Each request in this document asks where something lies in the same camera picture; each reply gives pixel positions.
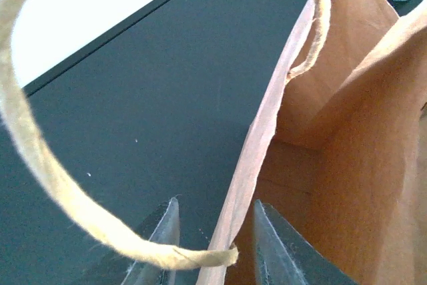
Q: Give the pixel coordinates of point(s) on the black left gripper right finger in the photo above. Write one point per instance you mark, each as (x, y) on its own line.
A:
(283, 256)

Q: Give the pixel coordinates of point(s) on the brown paper bag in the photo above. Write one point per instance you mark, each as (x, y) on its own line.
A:
(191, 100)

